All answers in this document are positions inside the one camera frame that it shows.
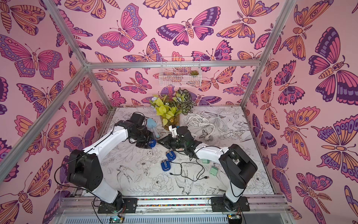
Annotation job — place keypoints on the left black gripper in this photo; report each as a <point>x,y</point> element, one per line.
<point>150,135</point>

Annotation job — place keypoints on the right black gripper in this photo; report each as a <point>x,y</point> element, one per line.
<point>169,140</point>

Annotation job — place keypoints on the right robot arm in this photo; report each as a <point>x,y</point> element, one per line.
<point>237,165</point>

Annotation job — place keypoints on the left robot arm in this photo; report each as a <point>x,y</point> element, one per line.
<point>84,170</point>

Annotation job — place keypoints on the potted green plant glass vase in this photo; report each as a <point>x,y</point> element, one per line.
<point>169,107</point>

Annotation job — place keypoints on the white wire basket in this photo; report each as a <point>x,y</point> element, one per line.
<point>180,71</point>

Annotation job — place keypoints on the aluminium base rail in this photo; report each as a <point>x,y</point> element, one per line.
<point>255,209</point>

